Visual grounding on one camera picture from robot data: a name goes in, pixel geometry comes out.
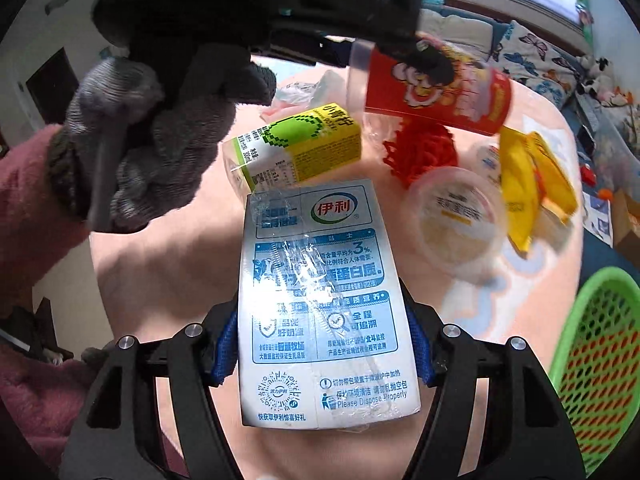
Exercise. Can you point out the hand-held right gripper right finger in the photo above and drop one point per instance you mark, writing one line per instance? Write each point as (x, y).
(415, 340)

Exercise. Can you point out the small orange toy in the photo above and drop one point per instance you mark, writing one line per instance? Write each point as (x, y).
(606, 194)

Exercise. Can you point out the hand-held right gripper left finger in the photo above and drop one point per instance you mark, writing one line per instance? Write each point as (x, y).
(227, 340)

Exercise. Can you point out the white and blue milk carton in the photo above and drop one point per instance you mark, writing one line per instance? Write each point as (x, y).
(320, 310)

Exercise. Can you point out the black and white cow plush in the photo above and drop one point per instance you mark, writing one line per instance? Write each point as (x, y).
(597, 72)

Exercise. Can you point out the person's left forearm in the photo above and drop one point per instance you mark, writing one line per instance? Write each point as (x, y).
(35, 210)

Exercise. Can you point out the small red box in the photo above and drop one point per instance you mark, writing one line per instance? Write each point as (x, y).
(589, 176)

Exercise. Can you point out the person's pink fleece garment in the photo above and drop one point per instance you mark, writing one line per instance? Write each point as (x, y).
(45, 410)

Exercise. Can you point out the clear yogurt tub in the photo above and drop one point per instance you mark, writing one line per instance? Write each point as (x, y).
(450, 230)

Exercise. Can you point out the green and yellow drink carton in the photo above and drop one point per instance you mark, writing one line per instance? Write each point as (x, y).
(310, 145)

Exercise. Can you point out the yellow snack packet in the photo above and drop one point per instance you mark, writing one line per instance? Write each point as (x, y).
(522, 195)

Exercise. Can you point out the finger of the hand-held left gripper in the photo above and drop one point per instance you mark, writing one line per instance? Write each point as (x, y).
(370, 5)

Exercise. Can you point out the red chip canister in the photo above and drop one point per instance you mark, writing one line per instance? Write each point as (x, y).
(450, 105)

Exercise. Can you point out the beige pillow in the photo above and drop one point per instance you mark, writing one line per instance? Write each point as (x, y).
(460, 30)

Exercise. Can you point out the white wrapper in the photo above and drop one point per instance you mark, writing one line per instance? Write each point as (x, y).
(305, 91)

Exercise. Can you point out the person's left hand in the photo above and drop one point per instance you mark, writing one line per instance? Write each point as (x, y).
(165, 160)

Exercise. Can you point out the red foam mesh net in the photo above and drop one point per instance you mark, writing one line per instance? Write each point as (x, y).
(420, 155)

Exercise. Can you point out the green plastic basket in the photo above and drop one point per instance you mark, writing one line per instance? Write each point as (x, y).
(562, 350)

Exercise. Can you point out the butterfly print pillow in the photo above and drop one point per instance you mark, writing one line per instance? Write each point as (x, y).
(535, 50)

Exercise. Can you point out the clear plastic storage box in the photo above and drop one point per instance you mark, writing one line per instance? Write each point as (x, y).
(620, 145)

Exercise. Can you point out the sheet of bird photos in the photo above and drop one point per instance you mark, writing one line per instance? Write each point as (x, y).
(597, 215)

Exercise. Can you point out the cardboard box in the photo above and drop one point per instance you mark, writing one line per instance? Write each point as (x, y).
(627, 220)

